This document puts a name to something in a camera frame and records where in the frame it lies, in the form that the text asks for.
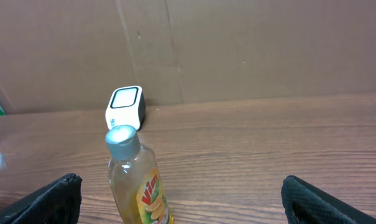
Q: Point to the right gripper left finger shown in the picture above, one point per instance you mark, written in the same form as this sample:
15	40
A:
57	202

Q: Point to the yellow dish soap bottle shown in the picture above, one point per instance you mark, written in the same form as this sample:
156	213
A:
135	180

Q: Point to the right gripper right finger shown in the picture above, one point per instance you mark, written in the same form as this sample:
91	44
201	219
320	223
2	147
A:
307	204

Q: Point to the white barcode scanner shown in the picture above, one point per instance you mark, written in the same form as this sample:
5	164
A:
126	107

